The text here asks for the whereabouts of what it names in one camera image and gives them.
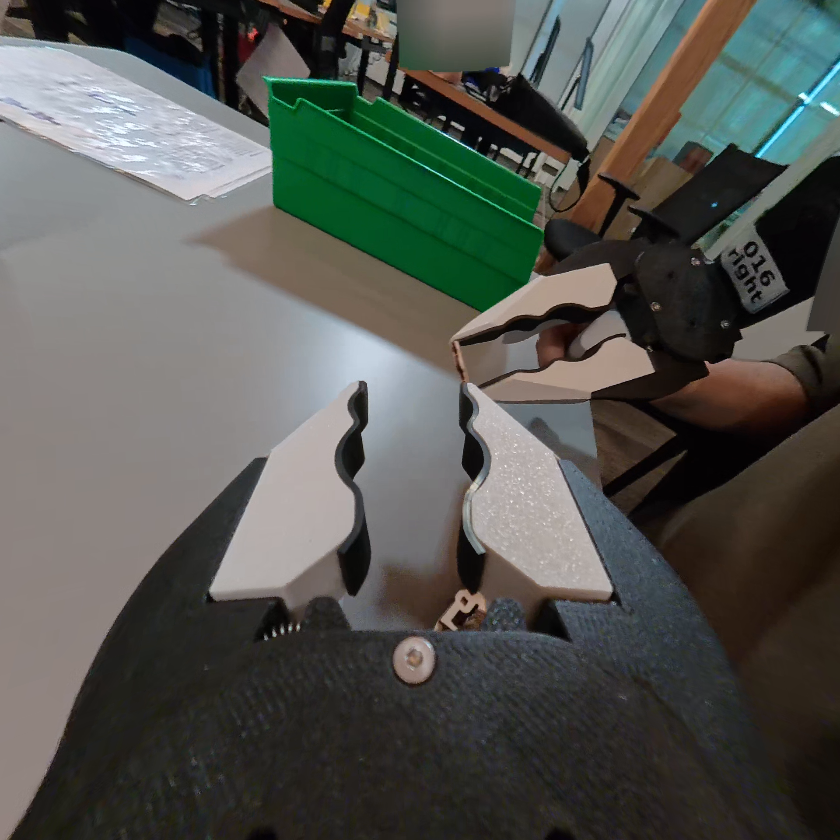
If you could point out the person's right hand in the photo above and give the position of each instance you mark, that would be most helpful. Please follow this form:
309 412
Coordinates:
558 344

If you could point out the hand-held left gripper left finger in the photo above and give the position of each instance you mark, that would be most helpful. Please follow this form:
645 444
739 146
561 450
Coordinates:
289 518

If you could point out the stack of printed papers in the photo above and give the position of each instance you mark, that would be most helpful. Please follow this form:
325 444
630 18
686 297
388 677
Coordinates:
131 124

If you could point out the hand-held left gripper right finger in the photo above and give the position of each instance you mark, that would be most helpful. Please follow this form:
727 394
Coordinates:
531 512

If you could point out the wooden puzzle model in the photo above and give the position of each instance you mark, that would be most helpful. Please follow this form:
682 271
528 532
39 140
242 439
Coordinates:
463 610

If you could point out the wooden post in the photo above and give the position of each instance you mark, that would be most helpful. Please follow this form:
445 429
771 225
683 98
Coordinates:
663 98

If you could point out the green plastic bin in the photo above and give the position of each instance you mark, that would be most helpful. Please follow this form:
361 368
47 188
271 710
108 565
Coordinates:
394 197

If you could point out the grey card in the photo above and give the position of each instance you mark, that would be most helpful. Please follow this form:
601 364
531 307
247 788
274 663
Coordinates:
272 62

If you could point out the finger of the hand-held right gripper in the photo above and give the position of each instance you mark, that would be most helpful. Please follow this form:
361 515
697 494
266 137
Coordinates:
590 367
558 295

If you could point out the black bag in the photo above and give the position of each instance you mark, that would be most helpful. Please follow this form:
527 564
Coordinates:
544 111

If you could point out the grey desk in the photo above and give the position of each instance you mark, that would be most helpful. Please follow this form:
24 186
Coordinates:
164 328

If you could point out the wooden background table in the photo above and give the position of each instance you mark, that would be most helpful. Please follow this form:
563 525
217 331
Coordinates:
472 108

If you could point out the black office chair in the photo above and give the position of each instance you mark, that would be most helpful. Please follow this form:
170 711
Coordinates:
709 197

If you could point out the person's right forearm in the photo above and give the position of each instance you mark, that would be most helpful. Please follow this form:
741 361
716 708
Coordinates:
735 394

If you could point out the small wooden puzzle piece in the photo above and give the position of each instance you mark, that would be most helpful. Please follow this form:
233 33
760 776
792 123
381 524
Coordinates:
458 361

